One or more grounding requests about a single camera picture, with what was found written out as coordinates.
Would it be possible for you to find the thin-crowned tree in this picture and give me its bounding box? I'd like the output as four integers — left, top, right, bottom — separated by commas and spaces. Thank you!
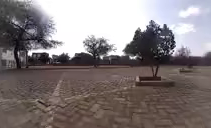
82, 34, 117, 68

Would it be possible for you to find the row of low buildings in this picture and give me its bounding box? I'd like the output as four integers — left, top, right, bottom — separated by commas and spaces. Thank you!
27, 50, 211, 67

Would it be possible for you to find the grey brick paved ground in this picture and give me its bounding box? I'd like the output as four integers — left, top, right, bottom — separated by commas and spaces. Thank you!
0, 65, 211, 128

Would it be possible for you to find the dark leafy tree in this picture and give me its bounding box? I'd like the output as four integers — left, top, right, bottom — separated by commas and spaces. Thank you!
122, 19, 177, 78

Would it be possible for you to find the small bare tree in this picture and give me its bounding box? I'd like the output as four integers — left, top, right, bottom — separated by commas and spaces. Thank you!
175, 45, 193, 59

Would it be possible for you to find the low concrete planter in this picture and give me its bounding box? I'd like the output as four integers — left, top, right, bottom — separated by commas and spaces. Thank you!
178, 67, 195, 74

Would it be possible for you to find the large bare-branched tree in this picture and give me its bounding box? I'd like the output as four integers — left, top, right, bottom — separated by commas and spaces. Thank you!
0, 0, 64, 70

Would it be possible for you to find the pale building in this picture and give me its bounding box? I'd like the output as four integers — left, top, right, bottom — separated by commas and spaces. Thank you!
0, 39, 28, 71

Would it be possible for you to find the long low brick wall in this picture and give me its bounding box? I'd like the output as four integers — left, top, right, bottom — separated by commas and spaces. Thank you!
27, 64, 132, 70

